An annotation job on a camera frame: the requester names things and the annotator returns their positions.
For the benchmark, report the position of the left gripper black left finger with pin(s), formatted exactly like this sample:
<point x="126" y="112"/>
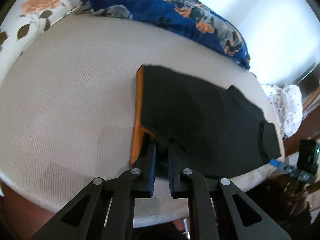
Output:
<point x="140" y="179"/>

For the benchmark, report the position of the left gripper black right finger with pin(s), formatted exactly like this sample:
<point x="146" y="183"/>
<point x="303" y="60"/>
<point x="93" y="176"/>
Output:
<point x="184" y="180"/>

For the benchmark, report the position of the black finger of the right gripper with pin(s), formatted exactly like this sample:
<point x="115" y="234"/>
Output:
<point x="279" y="165"/>

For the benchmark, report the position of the black pants with orange lining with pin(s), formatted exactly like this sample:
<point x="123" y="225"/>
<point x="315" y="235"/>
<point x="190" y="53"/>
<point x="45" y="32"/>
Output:
<point x="216" y="131"/>

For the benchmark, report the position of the white patterned cloth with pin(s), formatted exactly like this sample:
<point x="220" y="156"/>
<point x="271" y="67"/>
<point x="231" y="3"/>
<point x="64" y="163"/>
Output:
<point x="287" y="105"/>

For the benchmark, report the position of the navy dog print blanket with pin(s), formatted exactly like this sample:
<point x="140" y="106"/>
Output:
<point x="189" y="18"/>

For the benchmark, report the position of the white floral pillow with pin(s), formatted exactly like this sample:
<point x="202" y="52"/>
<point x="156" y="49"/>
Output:
<point x="24" y="23"/>

